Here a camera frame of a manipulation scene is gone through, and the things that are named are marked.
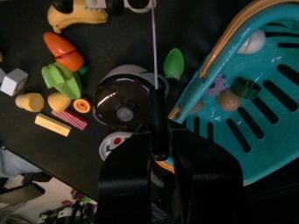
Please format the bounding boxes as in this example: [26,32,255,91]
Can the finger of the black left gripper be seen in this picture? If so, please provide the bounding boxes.
[98,133,154,224]
[171,129,249,224]

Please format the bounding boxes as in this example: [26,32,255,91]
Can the paring knife black handle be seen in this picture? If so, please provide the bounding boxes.
[150,5,173,162]

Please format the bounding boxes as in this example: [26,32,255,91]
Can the white bowl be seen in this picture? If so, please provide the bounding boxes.
[98,130,137,162]

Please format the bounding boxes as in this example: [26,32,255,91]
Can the white toy sushi red dot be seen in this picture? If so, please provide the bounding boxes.
[105,136,127,152]

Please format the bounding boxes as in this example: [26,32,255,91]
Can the teal plastic basket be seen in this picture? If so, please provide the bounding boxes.
[167,0,299,186]

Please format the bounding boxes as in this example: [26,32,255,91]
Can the red white striped block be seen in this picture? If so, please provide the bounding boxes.
[51,108,90,131]

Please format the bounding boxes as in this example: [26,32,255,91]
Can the yellow wooden block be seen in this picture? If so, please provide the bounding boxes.
[34,113,73,137]

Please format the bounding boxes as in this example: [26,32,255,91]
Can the dark chair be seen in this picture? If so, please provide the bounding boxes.
[0,182,47,206]

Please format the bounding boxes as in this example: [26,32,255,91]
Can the orange toy disc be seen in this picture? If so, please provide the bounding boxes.
[73,98,93,115]

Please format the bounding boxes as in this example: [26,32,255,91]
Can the dark glass pot lid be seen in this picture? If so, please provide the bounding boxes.
[93,73,157,132]

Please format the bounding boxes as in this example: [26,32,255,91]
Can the light blue cloth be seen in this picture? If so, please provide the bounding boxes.
[0,148,43,179]

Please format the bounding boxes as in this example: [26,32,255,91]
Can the beige toy ball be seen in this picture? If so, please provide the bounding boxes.
[217,88,243,113]

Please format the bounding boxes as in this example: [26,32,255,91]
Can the yellow toy corn piece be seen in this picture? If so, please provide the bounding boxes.
[47,92,74,114]

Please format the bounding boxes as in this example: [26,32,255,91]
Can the purple puzzle piece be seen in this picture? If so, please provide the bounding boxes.
[206,73,229,98]

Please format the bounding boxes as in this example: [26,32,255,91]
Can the dark green toy piece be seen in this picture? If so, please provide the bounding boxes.
[231,77,263,101]

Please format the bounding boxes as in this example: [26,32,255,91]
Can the matte green corn husk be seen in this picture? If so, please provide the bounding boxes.
[58,61,83,101]

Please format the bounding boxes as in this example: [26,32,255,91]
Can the toy corn piece with stub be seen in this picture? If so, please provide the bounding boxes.
[14,92,46,114]

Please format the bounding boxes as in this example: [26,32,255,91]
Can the glossy green corn husk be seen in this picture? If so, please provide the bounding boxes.
[42,64,67,89]

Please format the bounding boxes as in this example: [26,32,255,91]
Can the green toy leaf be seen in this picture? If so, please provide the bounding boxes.
[163,47,186,81]

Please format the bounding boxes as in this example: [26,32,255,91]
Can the small white block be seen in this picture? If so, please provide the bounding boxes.
[0,68,31,97]

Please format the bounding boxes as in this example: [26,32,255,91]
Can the orange toy carrot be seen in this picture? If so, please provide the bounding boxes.
[42,31,91,75]

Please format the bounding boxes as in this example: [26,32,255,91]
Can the white toy egg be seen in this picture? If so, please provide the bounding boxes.
[238,29,267,56]

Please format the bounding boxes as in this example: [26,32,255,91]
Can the yellow toy banana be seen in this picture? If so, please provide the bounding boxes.
[47,0,110,34]

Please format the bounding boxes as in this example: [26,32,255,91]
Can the grey ribbed toy piece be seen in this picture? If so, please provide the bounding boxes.
[83,0,109,10]

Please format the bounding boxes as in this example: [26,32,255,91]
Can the pile of cables and gear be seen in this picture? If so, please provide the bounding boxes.
[38,188,99,224]

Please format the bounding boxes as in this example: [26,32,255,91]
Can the cream pot grey handles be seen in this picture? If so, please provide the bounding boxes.
[93,64,171,133]

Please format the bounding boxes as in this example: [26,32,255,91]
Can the orange basket handle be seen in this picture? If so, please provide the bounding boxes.
[167,0,283,121]

